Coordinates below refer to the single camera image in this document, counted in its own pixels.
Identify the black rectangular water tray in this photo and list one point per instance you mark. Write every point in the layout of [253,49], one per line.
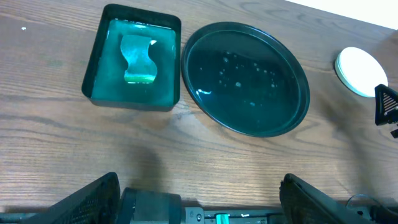
[104,83]

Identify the green scrubbing sponge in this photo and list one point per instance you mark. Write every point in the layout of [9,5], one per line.
[140,67]

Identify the white plate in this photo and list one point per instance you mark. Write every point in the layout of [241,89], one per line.
[359,71]

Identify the black round tray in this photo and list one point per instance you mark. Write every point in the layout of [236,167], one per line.
[245,79]

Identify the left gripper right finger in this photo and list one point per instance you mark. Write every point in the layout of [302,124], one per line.
[303,203]

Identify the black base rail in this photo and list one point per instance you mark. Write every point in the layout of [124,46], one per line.
[231,217]

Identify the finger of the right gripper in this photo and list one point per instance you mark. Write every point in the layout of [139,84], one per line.
[386,105]

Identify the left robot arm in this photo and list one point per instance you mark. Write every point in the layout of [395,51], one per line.
[144,205]

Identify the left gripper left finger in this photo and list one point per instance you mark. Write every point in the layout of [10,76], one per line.
[95,203]

